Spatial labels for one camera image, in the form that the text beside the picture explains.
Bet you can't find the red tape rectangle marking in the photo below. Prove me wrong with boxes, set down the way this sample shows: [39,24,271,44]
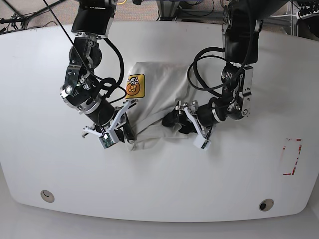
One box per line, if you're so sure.
[280,138,303,176]

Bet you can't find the right table grommet hole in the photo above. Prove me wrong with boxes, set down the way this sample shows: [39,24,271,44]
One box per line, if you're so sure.
[259,199,274,212]

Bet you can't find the white printed T-shirt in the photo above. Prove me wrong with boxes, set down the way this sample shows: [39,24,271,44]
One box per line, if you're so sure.
[125,62,195,151]

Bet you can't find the left table grommet hole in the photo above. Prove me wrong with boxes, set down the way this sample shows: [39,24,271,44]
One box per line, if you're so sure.
[40,190,55,203]

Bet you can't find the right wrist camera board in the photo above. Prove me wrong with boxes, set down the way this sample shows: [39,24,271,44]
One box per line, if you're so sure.
[98,133,120,149]

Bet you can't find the aluminium frame post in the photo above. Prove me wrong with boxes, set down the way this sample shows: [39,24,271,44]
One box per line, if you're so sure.
[156,0,181,21]

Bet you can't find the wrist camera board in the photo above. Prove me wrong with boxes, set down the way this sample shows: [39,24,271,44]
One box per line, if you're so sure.
[98,133,120,149]
[193,135,211,151]

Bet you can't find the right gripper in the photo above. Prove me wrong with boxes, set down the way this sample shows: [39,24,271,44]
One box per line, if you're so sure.
[60,33,137,142]

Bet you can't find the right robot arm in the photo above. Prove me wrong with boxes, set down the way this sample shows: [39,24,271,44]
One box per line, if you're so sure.
[60,0,137,149]

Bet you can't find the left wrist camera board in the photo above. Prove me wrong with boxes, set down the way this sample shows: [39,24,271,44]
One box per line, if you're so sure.
[193,135,211,151]

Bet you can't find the black tripod legs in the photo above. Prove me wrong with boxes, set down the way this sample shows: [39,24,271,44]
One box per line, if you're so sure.
[0,0,65,33]

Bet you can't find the table grommet hole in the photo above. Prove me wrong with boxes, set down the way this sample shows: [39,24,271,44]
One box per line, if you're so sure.
[40,190,55,203]
[259,199,274,212]

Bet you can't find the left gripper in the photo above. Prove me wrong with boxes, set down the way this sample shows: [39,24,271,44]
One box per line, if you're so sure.
[162,63,253,140]

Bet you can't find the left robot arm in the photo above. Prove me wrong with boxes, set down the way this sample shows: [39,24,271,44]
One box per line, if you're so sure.
[162,0,286,150]

